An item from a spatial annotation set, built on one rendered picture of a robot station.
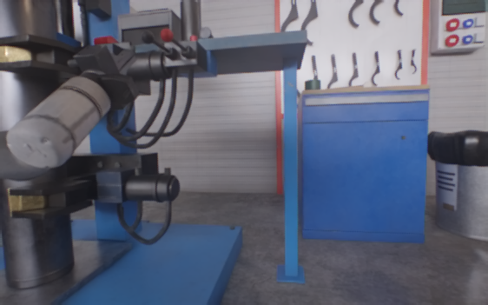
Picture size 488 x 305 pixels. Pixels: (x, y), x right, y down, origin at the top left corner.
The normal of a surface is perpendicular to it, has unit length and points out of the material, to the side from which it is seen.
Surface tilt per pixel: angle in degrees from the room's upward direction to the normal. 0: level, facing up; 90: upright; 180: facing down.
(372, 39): 90
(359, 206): 90
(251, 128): 90
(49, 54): 90
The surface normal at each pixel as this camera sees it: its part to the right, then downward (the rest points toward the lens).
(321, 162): -0.16, 0.08
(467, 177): -0.84, 0.11
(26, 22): 0.75, 0.04
